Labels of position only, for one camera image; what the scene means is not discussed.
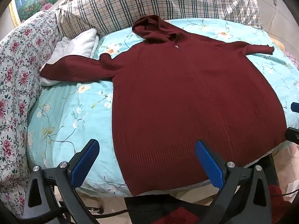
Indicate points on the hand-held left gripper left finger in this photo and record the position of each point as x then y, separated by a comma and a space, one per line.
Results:
85, 162

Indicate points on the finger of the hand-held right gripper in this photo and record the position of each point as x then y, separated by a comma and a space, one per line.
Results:
294, 107
292, 135

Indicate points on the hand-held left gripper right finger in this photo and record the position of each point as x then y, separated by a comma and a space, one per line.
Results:
209, 165

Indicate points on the dark red hooded sweater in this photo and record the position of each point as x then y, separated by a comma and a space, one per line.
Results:
186, 98

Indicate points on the pale pink cloth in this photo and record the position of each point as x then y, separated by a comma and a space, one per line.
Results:
289, 163

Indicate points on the light blue floral bedsheet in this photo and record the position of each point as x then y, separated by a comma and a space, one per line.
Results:
70, 121

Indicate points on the red fuzzy cloth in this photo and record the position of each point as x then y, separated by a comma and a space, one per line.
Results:
276, 192

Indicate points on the yellow cloth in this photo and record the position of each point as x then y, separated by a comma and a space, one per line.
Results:
279, 45

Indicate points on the pink floral quilt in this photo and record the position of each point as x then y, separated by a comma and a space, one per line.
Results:
18, 74

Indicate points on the white towel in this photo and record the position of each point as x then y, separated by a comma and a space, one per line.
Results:
81, 42

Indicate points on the plaid quilt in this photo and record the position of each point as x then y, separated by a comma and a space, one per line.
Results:
140, 2

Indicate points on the wall socket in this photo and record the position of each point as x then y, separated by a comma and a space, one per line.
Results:
275, 3

